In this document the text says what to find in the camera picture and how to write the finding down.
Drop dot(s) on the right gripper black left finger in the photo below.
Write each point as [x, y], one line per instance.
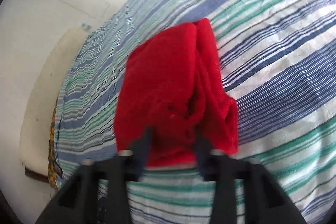
[97, 191]

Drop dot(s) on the red sweater with white animal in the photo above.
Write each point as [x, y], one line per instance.
[173, 85]

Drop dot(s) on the orange patterned sheet edge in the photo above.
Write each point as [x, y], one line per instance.
[54, 171]

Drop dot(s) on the beige headboard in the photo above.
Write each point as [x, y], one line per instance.
[35, 130]

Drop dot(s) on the blue green striped bed cover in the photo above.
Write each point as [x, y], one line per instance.
[277, 59]

